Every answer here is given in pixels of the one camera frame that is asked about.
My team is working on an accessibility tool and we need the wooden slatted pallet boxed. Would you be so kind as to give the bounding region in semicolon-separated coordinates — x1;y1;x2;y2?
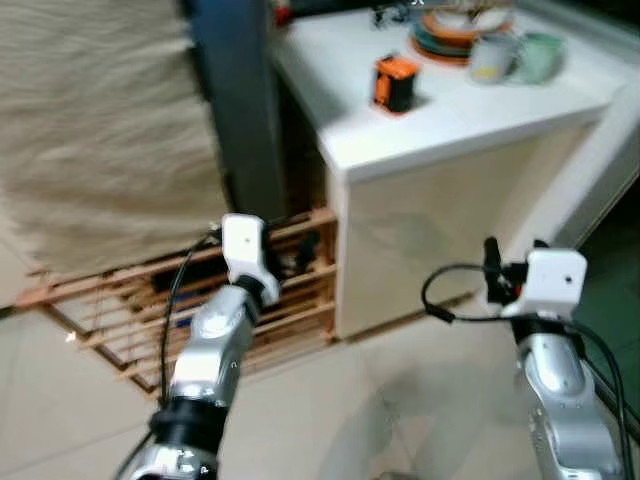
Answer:
15;205;341;396

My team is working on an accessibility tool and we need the white kitchen cabinet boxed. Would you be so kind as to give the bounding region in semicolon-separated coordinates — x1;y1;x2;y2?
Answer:
270;0;640;341

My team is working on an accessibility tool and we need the dark green glass table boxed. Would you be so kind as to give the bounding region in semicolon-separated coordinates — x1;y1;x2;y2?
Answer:
575;180;640;441

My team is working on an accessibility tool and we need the pale green mug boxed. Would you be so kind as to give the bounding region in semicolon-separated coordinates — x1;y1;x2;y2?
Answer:
515;32;566;86

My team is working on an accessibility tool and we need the orange and black canister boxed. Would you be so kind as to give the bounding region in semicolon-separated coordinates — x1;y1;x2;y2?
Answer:
373;55;421;114

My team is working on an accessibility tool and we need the grey mug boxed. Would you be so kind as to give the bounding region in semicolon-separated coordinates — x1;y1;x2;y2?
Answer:
468;33;523;86

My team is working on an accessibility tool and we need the beige woven curtain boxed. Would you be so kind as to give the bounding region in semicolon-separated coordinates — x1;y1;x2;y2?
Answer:
0;0;231;283

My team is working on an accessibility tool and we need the orange and green plate stack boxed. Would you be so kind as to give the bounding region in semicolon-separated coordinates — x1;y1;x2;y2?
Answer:
408;5;516;66

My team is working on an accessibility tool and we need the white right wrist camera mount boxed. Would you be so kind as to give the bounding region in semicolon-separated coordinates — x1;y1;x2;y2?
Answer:
515;250;588;321

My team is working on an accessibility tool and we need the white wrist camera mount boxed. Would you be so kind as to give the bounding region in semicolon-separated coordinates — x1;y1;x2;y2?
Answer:
515;250;588;321
220;213;282;301

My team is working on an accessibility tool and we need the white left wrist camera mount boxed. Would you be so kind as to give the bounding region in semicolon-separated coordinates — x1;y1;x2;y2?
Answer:
220;213;282;301

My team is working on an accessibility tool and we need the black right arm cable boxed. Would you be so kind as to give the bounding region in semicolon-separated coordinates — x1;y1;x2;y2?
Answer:
421;262;640;441

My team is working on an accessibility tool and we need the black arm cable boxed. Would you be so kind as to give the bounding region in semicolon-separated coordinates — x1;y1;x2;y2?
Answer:
421;262;640;441
115;228;221;480

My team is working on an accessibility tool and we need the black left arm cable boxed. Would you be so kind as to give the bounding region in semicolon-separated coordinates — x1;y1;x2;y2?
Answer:
115;228;221;480

